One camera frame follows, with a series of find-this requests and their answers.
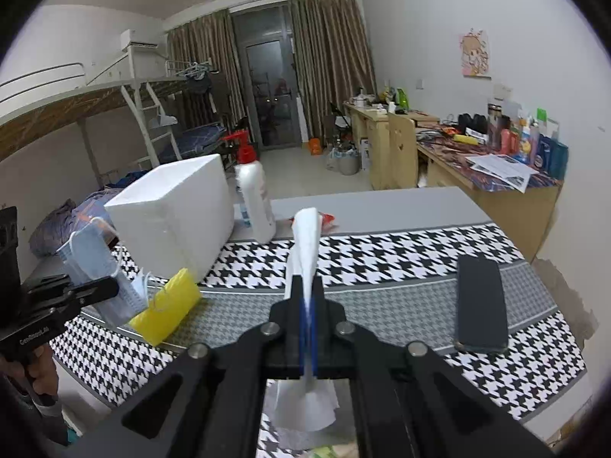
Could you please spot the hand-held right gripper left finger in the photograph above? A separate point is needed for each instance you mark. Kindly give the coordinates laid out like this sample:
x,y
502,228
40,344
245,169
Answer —
x,y
301,324

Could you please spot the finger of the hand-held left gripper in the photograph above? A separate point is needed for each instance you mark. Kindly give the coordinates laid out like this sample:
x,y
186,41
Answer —
x,y
90,291

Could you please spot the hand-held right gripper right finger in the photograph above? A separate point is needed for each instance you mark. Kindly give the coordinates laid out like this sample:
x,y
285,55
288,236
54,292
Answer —
x,y
314,334

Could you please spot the blue face mask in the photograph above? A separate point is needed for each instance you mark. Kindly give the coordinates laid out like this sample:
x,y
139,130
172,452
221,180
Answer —
x,y
95,262

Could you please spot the yellow sponge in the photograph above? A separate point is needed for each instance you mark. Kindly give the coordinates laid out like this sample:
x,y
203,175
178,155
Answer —
x,y
167,307

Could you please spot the white tissue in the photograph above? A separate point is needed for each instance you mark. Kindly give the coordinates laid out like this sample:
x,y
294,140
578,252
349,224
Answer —
x,y
305,243

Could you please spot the white foam box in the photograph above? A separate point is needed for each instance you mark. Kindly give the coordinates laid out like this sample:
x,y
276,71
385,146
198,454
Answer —
x,y
176,210

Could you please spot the person's left hand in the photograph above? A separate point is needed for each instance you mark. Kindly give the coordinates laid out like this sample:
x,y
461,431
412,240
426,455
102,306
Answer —
x,y
45,372

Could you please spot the blue plaid quilt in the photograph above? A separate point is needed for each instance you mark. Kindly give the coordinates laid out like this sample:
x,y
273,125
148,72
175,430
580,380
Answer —
x,y
81,210

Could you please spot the red snack packet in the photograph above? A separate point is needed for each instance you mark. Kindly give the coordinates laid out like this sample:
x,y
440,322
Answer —
x,y
328,222

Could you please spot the houndstooth tablecloth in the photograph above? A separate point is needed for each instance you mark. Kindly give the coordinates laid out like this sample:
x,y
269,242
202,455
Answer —
x,y
405,272

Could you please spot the blue spray bottle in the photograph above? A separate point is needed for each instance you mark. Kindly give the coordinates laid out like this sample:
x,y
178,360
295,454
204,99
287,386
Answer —
x,y
243,217

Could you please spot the white red pump bottle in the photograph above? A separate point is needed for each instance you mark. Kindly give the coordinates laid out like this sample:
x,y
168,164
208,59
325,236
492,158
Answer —
x,y
255,195

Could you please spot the white metal bunk bed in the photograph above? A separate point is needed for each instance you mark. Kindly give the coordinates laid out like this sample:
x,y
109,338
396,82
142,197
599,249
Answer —
x,y
57,100
191,81

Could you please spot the grey bucket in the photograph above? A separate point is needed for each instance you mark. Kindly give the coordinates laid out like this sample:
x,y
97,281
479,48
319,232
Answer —
x,y
346,162

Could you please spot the black phone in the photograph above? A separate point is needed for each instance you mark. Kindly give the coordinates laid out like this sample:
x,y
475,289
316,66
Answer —
x,y
479,303

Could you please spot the orange bag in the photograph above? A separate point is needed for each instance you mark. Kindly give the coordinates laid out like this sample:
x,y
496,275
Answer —
x,y
315,147

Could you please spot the white bed ladder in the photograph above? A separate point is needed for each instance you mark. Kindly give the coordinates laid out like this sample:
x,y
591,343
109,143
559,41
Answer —
x,y
152,124

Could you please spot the white carton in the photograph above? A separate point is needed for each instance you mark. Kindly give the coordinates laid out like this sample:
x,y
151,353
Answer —
x,y
366,152

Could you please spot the blue mattress cover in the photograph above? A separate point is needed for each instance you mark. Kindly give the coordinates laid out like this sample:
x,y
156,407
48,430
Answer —
x,y
195,138

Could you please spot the small wooden desk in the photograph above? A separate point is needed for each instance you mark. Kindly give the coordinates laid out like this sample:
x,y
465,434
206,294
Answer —
x,y
377,152

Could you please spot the wooden chair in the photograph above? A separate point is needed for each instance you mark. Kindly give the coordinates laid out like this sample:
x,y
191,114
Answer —
x,y
401,148

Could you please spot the folded black chair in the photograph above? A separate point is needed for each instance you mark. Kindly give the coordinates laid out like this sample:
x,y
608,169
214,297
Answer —
x,y
336,124

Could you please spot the patterned desk cover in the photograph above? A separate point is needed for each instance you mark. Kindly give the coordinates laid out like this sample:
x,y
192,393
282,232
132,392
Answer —
x,y
448,157

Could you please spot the large wooden desk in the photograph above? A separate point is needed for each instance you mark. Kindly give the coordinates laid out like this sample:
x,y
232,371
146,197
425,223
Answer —
x,y
515,214

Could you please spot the hanging dark clothes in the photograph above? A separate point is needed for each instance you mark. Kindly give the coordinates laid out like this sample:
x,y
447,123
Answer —
x,y
203,81

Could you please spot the white air conditioner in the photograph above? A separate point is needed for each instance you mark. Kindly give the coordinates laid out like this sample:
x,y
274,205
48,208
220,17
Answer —
x,y
138,40

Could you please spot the glass balcony door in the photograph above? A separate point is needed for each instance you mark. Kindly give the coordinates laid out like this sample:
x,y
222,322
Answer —
x,y
269,81

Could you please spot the yellow tube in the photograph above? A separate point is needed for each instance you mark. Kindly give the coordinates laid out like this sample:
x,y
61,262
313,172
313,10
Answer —
x,y
465,139

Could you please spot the green bottle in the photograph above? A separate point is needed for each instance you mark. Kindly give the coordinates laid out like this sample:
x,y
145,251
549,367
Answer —
x,y
402,99

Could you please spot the printed paper sheets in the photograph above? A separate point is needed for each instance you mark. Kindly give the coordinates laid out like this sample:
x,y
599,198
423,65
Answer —
x,y
501,169

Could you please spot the black pouch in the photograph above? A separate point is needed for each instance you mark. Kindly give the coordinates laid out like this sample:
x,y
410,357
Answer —
x,y
470,124

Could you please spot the brown curtain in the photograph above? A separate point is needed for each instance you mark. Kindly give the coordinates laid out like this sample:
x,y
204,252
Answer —
x,y
334,57
200,47

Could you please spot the dark thermos flask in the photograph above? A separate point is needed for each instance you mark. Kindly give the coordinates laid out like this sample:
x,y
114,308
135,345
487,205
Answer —
x,y
495,121

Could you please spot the row of toiletry bottles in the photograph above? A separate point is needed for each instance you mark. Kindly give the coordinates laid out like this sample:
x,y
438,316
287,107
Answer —
x,y
534,145

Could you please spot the white wall socket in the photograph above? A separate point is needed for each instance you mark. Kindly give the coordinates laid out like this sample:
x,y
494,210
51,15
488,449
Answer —
x,y
502,91

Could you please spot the pink wall poster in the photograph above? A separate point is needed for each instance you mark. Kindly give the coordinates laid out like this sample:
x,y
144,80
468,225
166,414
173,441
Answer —
x,y
475,52

